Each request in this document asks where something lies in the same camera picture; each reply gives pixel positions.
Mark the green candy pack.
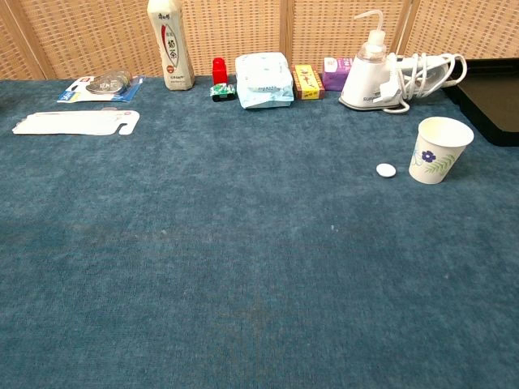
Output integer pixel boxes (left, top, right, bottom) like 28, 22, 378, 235
209, 83, 237, 101

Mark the blue carpet table cloth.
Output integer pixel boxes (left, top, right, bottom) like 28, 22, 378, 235
0, 75, 519, 389

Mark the woven wooden folding screen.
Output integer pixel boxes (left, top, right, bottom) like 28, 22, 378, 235
0, 0, 519, 81

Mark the clear plastic wash bottle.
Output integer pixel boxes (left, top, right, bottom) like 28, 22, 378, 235
354, 8, 388, 62

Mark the blue tape blister pack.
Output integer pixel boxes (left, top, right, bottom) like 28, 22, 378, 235
56, 69, 146, 104

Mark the white hair dryer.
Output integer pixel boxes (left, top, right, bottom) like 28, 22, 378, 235
338, 51, 467, 110

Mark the white power cord with plug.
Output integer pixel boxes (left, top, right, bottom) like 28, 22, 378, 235
373, 52, 469, 115

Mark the floral white paper cup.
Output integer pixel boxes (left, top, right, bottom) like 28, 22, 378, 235
408, 116, 475, 186

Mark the white hooked packaging card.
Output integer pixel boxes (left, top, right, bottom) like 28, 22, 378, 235
11, 107, 141, 137

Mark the yellow and red box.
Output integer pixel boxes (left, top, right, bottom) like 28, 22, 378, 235
292, 64, 326, 100

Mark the light blue wet wipes pack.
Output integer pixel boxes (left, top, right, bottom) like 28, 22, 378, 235
234, 52, 294, 109

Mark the purple cardboard box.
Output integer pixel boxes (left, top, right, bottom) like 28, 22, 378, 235
322, 57, 354, 92

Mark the black plastic tray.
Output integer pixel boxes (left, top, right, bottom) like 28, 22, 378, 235
441, 58, 519, 147

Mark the milk tea plastic bottle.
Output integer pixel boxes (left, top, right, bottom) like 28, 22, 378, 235
146, 0, 195, 92

